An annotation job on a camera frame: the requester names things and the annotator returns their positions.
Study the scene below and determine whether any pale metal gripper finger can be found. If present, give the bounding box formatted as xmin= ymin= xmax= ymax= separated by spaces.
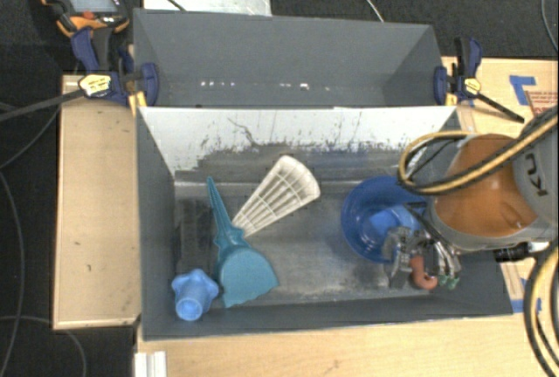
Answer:
xmin=387 ymin=262 xmax=414 ymax=291
xmin=382 ymin=228 xmax=411 ymax=266

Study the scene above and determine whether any red-brown curved hook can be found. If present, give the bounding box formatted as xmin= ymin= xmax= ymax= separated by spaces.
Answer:
xmin=409 ymin=255 xmax=439 ymax=291

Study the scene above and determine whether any light blue plastic cylinder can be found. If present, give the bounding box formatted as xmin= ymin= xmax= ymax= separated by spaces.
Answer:
xmin=362 ymin=205 xmax=420 ymax=252

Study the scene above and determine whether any blue plastic bowl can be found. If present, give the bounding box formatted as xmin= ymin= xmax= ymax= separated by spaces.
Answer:
xmin=340 ymin=175 xmax=432 ymax=265

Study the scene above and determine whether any grey metal bin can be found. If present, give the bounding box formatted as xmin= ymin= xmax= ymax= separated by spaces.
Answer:
xmin=130 ymin=7 xmax=514 ymax=342

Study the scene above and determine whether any white ribbed plastic cone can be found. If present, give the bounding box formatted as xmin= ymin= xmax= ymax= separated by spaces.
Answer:
xmin=231 ymin=154 xmax=322 ymax=239

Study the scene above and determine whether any teal plastic scoop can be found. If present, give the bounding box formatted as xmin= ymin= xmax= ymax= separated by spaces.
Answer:
xmin=204 ymin=175 xmax=281 ymax=310

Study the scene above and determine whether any small blue plastic cup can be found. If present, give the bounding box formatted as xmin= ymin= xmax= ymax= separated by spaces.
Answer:
xmin=169 ymin=267 xmax=221 ymax=322

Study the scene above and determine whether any pale wood board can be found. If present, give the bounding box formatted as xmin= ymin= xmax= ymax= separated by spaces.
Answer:
xmin=52 ymin=73 xmax=142 ymax=331

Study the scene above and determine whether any black cylinder on white bracket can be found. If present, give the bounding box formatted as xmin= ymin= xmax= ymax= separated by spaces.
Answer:
xmin=493 ymin=239 xmax=549 ymax=264

